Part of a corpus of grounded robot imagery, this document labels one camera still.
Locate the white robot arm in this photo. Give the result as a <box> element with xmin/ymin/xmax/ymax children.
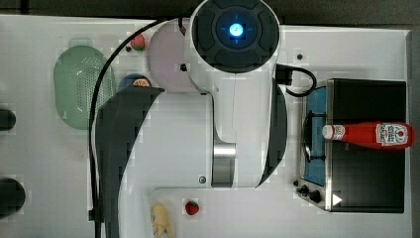
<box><xmin>91</xmin><ymin>0</ymin><xmax>287</xmax><ymax>238</ymax></box>

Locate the red strawberry toy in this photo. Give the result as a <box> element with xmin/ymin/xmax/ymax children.
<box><xmin>185</xmin><ymin>200</ymin><xmax>199</xmax><ymax>215</ymax></box>

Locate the black toaster oven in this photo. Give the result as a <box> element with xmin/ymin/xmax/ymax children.
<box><xmin>293</xmin><ymin>78</ymin><xmax>406</xmax><ymax>213</ymax></box>

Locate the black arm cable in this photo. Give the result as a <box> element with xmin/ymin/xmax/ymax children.
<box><xmin>87</xmin><ymin>18</ymin><xmax>172</xmax><ymax>238</ymax></box>

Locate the green perforated colander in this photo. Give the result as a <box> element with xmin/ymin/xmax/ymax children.
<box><xmin>53</xmin><ymin>38</ymin><xmax>107</xmax><ymax>130</ymax></box>

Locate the pink strawberry toy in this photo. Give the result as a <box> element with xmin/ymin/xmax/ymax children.
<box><xmin>130</xmin><ymin>34</ymin><xmax>147</xmax><ymax>52</ymax></box>

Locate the blue small bowl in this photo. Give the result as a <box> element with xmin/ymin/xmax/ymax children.
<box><xmin>118</xmin><ymin>73</ymin><xmax>146</xmax><ymax>91</ymax></box>

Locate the lilac round plate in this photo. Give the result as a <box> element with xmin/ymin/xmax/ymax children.
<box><xmin>147</xmin><ymin>20</ymin><xmax>195</xmax><ymax>93</ymax></box>

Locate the black round object lower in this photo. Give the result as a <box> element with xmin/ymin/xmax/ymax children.
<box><xmin>0</xmin><ymin>178</ymin><xmax>26</xmax><ymax>219</ymax></box>

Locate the red plush ketchup bottle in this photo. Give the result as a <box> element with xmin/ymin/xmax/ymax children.
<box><xmin>322</xmin><ymin>122</ymin><xmax>415</xmax><ymax>151</ymax></box>

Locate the black round object upper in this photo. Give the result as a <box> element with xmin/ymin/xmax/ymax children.
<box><xmin>0</xmin><ymin>109</ymin><xmax>16</xmax><ymax>131</ymax></box>

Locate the orange slice toy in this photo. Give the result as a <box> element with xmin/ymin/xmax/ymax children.
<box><xmin>133</xmin><ymin>78</ymin><xmax>152</xmax><ymax>87</ymax></box>

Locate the black round object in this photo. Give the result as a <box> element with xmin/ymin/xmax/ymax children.
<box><xmin>0</xmin><ymin>109</ymin><xmax>16</xmax><ymax>131</ymax></box>
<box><xmin>0</xmin><ymin>178</ymin><xmax>26</xmax><ymax>219</ymax></box>

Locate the peeled banana toy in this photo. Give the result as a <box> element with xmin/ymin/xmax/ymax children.
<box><xmin>152</xmin><ymin>202</ymin><xmax>174</xmax><ymax>238</ymax></box>

